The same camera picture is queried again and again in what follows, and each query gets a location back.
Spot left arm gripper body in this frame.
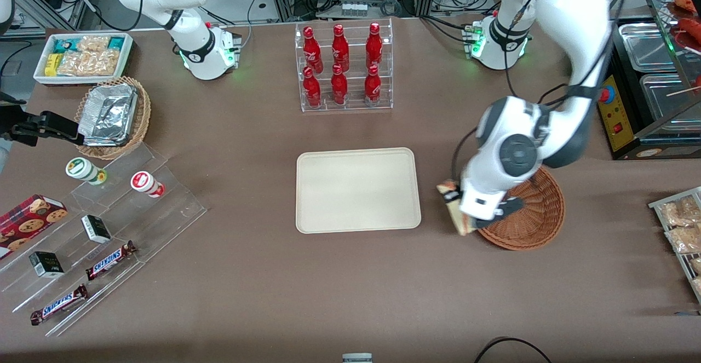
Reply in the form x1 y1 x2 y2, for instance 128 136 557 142
496 197 525 217

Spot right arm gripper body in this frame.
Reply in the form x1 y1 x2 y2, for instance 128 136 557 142
0 106 42 146

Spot triangular sandwich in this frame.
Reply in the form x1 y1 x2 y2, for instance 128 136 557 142
436 180 477 238

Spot round brown wicker basket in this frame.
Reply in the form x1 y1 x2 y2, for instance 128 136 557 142
478 166 566 251

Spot oval tan wicker basket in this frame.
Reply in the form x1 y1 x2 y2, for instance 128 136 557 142
74 76 152 161

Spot cream rectangular plastic tray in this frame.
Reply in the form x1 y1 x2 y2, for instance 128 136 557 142
296 147 422 234

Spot aluminium foil container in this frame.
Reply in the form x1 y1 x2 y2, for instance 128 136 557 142
78 83 139 147

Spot green lid snack cup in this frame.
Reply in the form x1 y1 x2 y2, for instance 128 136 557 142
66 157 108 186

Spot white rectangular snack bin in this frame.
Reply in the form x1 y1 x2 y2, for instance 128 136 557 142
34 33 135 87

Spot large clear nut bag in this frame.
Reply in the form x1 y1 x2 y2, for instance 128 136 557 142
56 50 121 77

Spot small clear nut bag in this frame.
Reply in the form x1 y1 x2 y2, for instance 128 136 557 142
77 36 110 53

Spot red cookie box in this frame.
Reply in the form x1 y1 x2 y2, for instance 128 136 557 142
0 194 68 261

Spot red lid snack cup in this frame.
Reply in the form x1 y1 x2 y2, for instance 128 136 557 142
130 171 165 198

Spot small black carton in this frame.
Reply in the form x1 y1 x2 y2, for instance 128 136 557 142
81 215 112 244
28 251 65 279

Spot black food warmer cabinet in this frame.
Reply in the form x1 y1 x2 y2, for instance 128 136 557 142
594 0 701 161

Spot snickers chocolate bar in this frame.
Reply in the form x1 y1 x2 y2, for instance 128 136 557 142
85 240 137 281
30 284 89 326

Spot clear acrylic stepped display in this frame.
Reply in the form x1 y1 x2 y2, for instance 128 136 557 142
0 143 208 337

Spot clear acrylic bottle rack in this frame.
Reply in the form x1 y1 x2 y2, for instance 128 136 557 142
295 18 394 113

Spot red cola bottle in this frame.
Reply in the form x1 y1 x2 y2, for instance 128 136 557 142
366 22 383 71
331 24 350 72
364 65 382 106
303 26 324 73
331 64 348 106
302 66 322 108

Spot steel warmer pan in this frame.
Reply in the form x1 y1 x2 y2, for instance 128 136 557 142
619 22 681 72
640 73 701 124

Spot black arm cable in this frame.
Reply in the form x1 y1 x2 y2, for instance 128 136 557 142
450 0 647 183

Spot black floor cable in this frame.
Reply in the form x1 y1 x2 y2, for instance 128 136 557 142
474 337 554 363

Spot grey wire rack tray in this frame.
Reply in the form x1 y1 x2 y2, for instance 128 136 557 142
648 186 701 304

